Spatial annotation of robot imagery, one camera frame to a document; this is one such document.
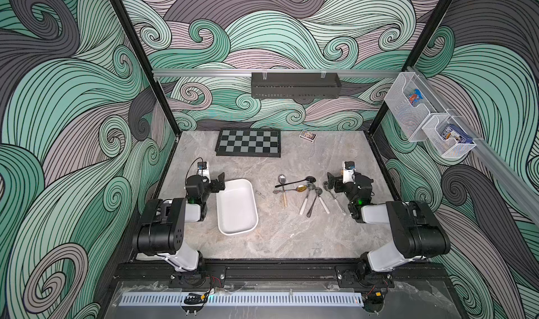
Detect black wall tray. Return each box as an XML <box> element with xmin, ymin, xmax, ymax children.
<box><xmin>251</xmin><ymin>73</ymin><xmax>342</xmax><ymax>101</ymax></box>

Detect clear wall bin lower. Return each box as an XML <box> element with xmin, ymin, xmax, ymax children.
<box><xmin>422</xmin><ymin>114</ymin><xmax>476</xmax><ymax>159</ymax></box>

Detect clear wall bin upper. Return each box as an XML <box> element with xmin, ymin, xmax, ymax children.
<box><xmin>385</xmin><ymin>72</ymin><xmax>437</xmax><ymax>142</ymax></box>

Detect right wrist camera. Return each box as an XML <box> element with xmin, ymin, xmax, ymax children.
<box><xmin>342</xmin><ymin>161</ymin><xmax>355</xmax><ymax>184</ymax></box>

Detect blue red item in bin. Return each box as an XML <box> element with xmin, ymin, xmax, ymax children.
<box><xmin>407</xmin><ymin>88</ymin><xmax>424</xmax><ymax>107</ymax></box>

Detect blue card pack in bin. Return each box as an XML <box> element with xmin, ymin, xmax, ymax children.
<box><xmin>441</xmin><ymin>123</ymin><xmax>473</xmax><ymax>144</ymax></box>

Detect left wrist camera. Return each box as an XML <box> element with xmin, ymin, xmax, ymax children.
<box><xmin>197</xmin><ymin>161</ymin><xmax>211</xmax><ymax>182</ymax></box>

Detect small card box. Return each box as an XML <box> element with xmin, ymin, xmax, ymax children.
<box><xmin>299</xmin><ymin>130</ymin><xmax>317</xmax><ymax>142</ymax></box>

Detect aluminium back rail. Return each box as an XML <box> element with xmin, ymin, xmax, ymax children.
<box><xmin>152</xmin><ymin>68</ymin><xmax>400</xmax><ymax>79</ymax></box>

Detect wooden handle steel spoon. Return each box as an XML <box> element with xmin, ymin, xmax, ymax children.
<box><xmin>278</xmin><ymin>175</ymin><xmax>288</xmax><ymax>208</ymax></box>

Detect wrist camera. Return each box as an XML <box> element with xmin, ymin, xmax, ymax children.
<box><xmin>342</xmin><ymin>161</ymin><xmax>355</xmax><ymax>184</ymax></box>
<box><xmin>197</xmin><ymin>161</ymin><xmax>211</xmax><ymax>182</ymax></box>

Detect white slotted cable duct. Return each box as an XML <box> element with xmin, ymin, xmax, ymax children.
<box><xmin>119</xmin><ymin>291</ymin><xmax>364</xmax><ymax>307</ymax></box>

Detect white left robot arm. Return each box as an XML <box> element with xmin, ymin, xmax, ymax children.
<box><xmin>133</xmin><ymin>173</ymin><xmax>225</xmax><ymax>273</ymax></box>

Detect white rectangular storage box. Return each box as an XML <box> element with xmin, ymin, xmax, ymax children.
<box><xmin>216</xmin><ymin>179</ymin><xmax>259</xmax><ymax>236</ymax></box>

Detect black spoon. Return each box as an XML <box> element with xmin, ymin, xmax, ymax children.
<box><xmin>275</xmin><ymin>175</ymin><xmax>317</xmax><ymax>188</ymax></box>

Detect clear wall bin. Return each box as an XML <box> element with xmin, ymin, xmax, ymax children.
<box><xmin>385</xmin><ymin>72</ymin><xmax>437</xmax><ymax>142</ymax></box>
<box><xmin>422</xmin><ymin>114</ymin><xmax>476</xmax><ymax>159</ymax></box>

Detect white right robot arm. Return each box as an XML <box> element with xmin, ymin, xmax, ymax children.
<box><xmin>327</xmin><ymin>170</ymin><xmax>451</xmax><ymax>275</ymax></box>

